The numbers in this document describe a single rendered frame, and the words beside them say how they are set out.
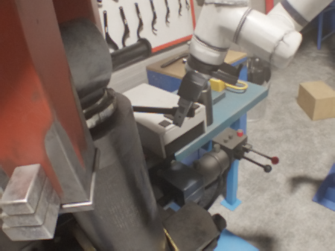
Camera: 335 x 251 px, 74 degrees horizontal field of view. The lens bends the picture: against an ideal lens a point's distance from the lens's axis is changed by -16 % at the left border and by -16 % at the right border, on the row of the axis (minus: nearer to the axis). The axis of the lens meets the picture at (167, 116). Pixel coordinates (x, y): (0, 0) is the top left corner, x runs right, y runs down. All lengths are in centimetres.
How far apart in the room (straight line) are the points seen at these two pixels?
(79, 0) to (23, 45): 38
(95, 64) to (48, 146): 21
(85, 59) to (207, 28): 26
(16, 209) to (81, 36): 29
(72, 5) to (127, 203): 44
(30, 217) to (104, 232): 36
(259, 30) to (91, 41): 31
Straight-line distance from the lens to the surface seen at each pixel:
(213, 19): 54
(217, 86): 141
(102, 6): 269
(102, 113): 45
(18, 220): 27
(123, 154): 48
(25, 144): 27
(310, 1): 63
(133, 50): 55
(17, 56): 23
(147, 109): 72
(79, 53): 42
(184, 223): 85
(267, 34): 52
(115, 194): 51
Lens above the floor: 170
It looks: 31 degrees down
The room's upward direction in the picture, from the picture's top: 9 degrees counter-clockwise
